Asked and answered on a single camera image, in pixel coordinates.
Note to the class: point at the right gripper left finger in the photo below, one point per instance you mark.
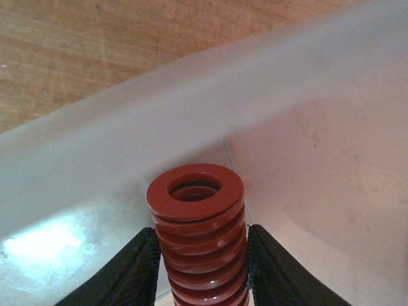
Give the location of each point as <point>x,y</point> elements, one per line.
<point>129,278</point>

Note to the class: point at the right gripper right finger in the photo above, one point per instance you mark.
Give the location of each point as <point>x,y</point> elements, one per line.
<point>277,278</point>

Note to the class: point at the red spring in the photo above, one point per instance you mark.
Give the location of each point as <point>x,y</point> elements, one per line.
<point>199,216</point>

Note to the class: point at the small clear plastic bin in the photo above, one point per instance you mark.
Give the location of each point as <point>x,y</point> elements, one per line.
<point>312,117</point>

